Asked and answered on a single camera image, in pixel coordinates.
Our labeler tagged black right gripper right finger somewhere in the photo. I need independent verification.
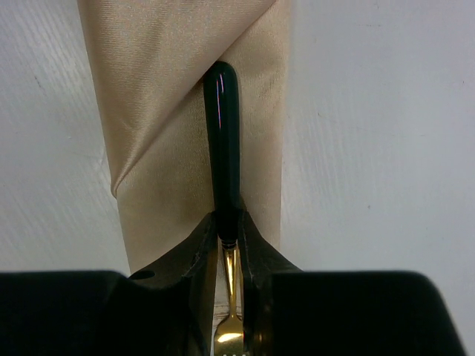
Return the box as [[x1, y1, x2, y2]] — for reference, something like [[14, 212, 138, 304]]
[[237, 212, 465, 355]]

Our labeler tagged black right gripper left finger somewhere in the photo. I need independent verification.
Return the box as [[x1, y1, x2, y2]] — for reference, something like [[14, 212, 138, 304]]
[[1, 214, 217, 355]]

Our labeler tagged gold fork black handle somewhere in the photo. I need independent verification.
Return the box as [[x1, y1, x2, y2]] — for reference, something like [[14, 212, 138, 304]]
[[203, 61, 245, 355]]

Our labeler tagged peach cloth napkin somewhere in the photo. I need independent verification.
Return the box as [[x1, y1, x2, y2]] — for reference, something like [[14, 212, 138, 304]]
[[78, 1, 291, 271]]

